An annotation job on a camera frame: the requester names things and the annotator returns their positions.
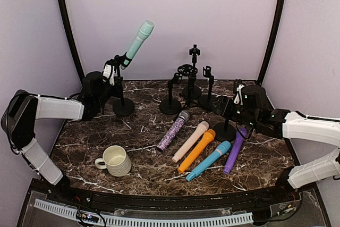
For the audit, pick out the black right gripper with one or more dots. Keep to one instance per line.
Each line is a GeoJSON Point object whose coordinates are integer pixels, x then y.
{"type": "Point", "coordinates": [226, 112]}

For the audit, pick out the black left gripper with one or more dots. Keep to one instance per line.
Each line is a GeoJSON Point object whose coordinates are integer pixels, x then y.
{"type": "Point", "coordinates": [118, 92]}

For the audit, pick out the black stand of purple microphone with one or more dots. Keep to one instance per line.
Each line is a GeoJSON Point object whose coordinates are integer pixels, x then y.
{"type": "Point", "coordinates": [224, 130]}

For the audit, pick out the black stand of green microphone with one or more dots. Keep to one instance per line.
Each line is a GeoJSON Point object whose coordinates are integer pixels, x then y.
{"type": "Point", "coordinates": [123, 106]}

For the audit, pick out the beige pink microphone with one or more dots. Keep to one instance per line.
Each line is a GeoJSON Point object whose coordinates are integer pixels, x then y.
{"type": "Point", "coordinates": [201, 128]}

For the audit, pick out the orange microphone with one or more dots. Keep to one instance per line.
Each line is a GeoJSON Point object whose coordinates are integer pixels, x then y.
{"type": "Point", "coordinates": [206, 139]}

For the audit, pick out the blue microphone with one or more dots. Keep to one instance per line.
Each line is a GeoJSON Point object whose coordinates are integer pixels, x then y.
{"type": "Point", "coordinates": [220, 150]}

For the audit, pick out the glitter purple silver microphone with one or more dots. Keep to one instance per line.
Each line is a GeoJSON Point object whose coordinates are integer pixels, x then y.
{"type": "Point", "coordinates": [173, 130]}

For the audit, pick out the black stand of blue microphone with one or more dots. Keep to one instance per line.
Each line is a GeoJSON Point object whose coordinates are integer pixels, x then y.
{"type": "Point", "coordinates": [170, 105]}

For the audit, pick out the mint green microphone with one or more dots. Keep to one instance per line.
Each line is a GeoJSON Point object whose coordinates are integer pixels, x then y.
{"type": "Point", "coordinates": [143, 33]}

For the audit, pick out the black tripod microphone stand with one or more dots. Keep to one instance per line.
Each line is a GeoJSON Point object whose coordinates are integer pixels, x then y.
{"type": "Point", "coordinates": [189, 71]}

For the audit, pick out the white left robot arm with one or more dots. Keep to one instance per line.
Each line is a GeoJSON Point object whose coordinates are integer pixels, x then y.
{"type": "Point", "coordinates": [25, 109]}

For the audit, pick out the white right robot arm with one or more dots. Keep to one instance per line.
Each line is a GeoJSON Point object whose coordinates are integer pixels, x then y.
{"type": "Point", "coordinates": [251, 107]}

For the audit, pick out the cream ceramic mug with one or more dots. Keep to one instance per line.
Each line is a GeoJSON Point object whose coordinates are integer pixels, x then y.
{"type": "Point", "coordinates": [115, 160]}

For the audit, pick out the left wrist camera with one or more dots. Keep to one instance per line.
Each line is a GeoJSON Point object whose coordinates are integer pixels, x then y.
{"type": "Point", "coordinates": [109, 73]}

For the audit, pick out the black front table rail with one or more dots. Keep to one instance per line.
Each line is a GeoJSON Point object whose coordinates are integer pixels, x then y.
{"type": "Point", "coordinates": [249, 201]}

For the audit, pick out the white slotted cable duct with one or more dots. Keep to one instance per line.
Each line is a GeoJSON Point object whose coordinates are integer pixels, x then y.
{"type": "Point", "coordinates": [89, 218]}

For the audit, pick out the left black frame post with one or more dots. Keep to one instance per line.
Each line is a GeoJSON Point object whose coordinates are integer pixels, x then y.
{"type": "Point", "coordinates": [70, 38]}

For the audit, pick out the black frame post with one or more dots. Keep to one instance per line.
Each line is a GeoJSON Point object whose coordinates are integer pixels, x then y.
{"type": "Point", "coordinates": [271, 42]}
{"type": "Point", "coordinates": [70, 38]}

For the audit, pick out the right black frame post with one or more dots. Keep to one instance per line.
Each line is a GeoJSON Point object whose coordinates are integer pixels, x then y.
{"type": "Point", "coordinates": [271, 42]}

